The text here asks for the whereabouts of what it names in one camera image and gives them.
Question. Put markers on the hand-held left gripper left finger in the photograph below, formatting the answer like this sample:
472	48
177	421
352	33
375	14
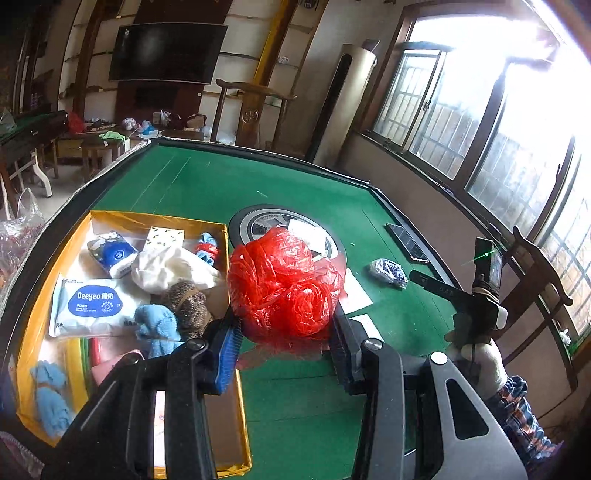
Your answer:
226	357

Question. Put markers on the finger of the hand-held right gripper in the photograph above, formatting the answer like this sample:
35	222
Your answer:
434	285

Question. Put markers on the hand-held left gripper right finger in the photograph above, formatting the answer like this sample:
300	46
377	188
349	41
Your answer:
346	364

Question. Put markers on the red plastic bag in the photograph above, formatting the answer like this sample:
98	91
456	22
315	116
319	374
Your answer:
277	281

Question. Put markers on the wet wipes pack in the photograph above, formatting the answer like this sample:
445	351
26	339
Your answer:
92	307

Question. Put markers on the yellow cardboard box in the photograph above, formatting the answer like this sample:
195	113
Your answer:
76	261

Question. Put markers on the person's right hand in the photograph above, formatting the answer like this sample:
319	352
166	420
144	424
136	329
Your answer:
487	369

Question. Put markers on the white paper sheet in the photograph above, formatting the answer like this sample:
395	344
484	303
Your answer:
367	325
356	290

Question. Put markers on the blue patterned packet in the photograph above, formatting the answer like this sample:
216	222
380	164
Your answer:
388	271

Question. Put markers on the black smartphone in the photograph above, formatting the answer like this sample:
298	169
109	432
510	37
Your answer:
408	243

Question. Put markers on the brown knitted toy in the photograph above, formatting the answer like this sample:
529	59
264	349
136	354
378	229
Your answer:
187	304

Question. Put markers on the dark wooden chair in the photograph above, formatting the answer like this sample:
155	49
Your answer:
535	263

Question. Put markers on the blue towel bear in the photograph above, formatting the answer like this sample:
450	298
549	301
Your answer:
157	327

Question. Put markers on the white cloth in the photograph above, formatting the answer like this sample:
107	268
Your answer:
161	272

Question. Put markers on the red and blue cloth bundle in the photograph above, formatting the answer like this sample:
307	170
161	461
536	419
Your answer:
206	247

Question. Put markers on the pink packet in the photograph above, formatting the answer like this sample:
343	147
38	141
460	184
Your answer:
111	368

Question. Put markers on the lemon print tissue pack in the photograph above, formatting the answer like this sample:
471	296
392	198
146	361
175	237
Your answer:
164	236

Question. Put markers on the white card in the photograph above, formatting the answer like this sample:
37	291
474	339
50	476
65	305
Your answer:
307	233

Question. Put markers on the round table centre disc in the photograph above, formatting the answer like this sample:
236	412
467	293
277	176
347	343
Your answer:
251	221

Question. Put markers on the blue and white tissue pack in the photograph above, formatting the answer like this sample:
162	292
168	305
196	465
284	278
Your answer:
115	256

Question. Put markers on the barred window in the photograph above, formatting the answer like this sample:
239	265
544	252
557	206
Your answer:
429	106

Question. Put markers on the blue towel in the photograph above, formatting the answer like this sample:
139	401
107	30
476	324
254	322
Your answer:
48	392

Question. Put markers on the green felt mahjong table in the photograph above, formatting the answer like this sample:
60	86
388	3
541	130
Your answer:
277	175

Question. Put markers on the tower air conditioner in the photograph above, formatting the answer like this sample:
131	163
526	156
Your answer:
353	101

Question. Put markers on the blue cloth pile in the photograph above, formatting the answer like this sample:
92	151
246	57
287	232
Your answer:
147	130

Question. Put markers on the clear plastic bag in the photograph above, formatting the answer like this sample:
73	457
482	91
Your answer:
18	235

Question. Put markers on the carved wooden chair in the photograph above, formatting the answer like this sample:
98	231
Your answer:
249	115

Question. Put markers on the small wooden table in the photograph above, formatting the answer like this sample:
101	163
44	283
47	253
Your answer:
99	144

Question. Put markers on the green cloth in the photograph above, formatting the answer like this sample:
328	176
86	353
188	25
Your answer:
113	135

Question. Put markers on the white plush toy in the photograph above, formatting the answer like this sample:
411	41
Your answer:
129	123

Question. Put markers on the wooden television cabinet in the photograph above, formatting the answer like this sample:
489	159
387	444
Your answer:
69	146

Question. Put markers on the small red bag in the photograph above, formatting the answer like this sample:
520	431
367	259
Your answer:
75	122

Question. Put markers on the folding mahjong table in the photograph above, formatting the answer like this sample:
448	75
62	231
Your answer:
32	129

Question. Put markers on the wall television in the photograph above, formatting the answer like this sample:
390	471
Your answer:
166	53

